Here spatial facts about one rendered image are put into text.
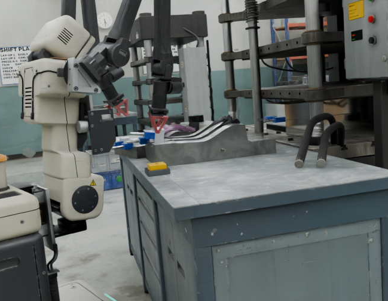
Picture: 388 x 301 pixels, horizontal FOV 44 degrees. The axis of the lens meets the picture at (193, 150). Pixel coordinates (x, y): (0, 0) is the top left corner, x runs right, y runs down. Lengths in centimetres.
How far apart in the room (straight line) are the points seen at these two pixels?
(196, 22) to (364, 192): 542
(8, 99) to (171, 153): 735
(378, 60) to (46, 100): 125
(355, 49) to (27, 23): 755
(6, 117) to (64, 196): 737
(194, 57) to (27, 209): 497
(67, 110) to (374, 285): 118
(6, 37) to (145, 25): 332
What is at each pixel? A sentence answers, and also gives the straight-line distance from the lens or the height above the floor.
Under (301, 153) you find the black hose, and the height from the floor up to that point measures 84.
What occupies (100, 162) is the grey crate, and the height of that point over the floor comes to 32.
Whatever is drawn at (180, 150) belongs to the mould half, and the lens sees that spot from 188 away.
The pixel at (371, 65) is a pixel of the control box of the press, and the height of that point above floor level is 112.
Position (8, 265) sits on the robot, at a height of 61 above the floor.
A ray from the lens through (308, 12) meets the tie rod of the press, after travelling 223.
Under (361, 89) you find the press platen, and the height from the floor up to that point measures 102.
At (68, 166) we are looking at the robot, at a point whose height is 86.
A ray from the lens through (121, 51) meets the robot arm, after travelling 170.
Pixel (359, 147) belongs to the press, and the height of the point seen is 76.
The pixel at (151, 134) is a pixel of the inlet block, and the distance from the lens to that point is 191.
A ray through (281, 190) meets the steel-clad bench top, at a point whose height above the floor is 80.
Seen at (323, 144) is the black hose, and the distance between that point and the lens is 181.
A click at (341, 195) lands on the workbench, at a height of 76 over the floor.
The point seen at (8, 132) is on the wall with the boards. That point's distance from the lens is 913.
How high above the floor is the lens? 112
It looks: 8 degrees down
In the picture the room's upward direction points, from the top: 5 degrees counter-clockwise
